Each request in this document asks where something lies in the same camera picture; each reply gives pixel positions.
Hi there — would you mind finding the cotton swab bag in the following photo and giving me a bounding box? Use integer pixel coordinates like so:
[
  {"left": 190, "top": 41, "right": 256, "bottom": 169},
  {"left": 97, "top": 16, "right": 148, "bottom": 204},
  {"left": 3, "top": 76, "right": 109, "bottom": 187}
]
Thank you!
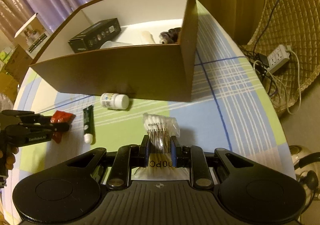
[{"left": 132, "top": 113, "right": 189, "bottom": 181}]

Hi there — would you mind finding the red snack packet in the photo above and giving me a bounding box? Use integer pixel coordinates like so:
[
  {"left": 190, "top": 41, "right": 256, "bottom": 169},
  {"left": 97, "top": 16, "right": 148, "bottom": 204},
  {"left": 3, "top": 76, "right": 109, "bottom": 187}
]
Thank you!
[{"left": 50, "top": 110, "right": 75, "bottom": 144}]

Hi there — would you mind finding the dark green cream tube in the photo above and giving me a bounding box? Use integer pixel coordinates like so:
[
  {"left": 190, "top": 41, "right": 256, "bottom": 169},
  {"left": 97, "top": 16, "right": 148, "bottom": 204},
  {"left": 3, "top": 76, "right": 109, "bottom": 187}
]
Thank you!
[{"left": 83, "top": 105, "right": 94, "bottom": 144}]

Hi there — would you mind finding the white pill bottle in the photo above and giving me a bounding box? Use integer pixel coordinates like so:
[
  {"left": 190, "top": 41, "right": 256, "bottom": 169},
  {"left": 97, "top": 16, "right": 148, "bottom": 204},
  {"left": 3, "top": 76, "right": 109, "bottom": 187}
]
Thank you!
[{"left": 100, "top": 93, "right": 130, "bottom": 110}]

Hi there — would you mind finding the black product box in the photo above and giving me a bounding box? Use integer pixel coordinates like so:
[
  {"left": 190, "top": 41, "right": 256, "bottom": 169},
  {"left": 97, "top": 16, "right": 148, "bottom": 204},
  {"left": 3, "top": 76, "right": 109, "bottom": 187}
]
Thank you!
[{"left": 68, "top": 18, "right": 121, "bottom": 53}]

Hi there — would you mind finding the clear plastic case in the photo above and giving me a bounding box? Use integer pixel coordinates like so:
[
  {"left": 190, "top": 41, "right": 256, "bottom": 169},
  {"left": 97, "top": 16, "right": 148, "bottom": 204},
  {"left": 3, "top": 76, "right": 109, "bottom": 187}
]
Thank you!
[{"left": 100, "top": 41, "right": 132, "bottom": 49}]

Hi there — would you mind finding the brown velvet scrunchie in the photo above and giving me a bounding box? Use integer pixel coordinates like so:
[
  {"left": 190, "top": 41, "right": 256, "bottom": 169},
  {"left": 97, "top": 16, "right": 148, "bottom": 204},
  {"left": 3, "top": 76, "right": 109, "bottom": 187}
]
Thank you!
[{"left": 159, "top": 27, "right": 182, "bottom": 44}]

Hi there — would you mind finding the person's left hand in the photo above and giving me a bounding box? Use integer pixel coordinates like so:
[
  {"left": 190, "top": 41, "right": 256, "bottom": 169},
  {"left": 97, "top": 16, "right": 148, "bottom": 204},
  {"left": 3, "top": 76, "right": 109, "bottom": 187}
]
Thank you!
[{"left": 5, "top": 145, "right": 19, "bottom": 170}]

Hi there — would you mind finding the brown cardboard carton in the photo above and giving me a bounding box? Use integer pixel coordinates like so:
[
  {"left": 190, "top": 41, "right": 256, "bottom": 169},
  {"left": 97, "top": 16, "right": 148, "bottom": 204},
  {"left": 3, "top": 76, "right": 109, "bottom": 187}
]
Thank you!
[{"left": 1, "top": 45, "right": 33, "bottom": 103}]

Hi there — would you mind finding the plaid tablecloth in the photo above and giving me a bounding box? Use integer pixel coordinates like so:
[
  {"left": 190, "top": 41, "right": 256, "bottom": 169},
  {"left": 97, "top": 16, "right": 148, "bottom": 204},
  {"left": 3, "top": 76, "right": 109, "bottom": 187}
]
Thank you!
[{"left": 1, "top": 4, "right": 295, "bottom": 224}]

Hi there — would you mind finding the white photo product box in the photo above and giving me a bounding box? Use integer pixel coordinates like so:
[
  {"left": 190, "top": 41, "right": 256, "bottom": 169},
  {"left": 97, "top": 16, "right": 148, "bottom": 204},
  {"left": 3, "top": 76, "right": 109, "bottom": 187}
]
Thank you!
[{"left": 14, "top": 13, "right": 50, "bottom": 58}]

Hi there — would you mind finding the large brown cardboard box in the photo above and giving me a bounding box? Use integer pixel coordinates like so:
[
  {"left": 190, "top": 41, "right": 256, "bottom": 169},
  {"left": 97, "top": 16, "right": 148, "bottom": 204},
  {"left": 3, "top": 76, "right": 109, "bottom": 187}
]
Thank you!
[{"left": 31, "top": 0, "right": 198, "bottom": 101}]

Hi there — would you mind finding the white power strip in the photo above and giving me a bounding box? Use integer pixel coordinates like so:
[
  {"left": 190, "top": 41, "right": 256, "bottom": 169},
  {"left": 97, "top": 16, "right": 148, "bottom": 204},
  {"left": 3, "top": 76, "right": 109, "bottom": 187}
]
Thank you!
[{"left": 267, "top": 45, "right": 290, "bottom": 74}]

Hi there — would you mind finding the quilted beige chair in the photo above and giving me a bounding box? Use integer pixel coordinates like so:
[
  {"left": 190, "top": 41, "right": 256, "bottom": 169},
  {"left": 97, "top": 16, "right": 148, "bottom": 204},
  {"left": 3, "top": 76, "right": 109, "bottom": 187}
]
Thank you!
[{"left": 240, "top": 0, "right": 319, "bottom": 116}]

